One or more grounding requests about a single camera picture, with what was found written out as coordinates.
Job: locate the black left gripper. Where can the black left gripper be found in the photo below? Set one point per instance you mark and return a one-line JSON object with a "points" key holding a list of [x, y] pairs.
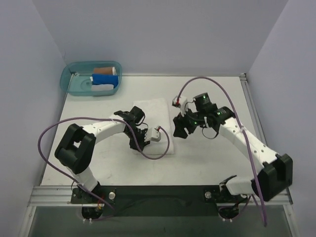
{"points": [[136, 141]]}

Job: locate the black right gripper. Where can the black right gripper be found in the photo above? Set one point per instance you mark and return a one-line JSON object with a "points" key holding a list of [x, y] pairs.
{"points": [[182, 125]]}

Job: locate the white terry towel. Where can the white terry towel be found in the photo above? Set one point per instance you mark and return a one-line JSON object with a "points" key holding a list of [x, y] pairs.
{"points": [[157, 114]]}

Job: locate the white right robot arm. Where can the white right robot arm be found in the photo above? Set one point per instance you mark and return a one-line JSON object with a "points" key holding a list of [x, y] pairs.
{"points": [[273, 173]]}

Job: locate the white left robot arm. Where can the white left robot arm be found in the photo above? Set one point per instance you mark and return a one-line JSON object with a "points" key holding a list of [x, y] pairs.
{"points": [[76, 147]]}

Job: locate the white rolled towel in bin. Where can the white rolled towel in bin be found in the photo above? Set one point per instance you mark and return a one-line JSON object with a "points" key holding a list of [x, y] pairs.
{"points": [[102, 87]]}

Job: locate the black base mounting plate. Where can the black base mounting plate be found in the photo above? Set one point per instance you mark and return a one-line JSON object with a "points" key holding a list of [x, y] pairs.
{"points": [[190, 201]]}

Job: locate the blue rolled towel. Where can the blue rolled towel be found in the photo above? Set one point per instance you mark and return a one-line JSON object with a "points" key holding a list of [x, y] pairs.
{"points": [[98, 79]]}

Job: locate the brown rolled towel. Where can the brown rolled towel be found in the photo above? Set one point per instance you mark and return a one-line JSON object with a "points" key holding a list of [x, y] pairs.
{"points": [[105, 71]]}

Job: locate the teal plastic bin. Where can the teal plastic bin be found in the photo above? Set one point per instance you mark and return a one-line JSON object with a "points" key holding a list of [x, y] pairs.
{"points": [[76, 78]]}

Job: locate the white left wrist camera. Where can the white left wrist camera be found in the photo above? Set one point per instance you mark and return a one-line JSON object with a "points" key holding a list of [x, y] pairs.
{"points": [[153, 134]]}

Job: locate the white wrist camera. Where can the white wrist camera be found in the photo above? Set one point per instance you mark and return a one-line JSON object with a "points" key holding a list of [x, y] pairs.
{"points": [[181, 103], [153, 134]]}

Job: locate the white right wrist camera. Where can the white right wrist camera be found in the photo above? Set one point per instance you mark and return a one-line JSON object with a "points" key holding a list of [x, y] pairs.
{"points": [[181, 103]]}

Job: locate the aluminium front rail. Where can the aluminium front rail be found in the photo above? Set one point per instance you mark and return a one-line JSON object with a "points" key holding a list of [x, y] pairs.
{"points": [[65, 195]]}

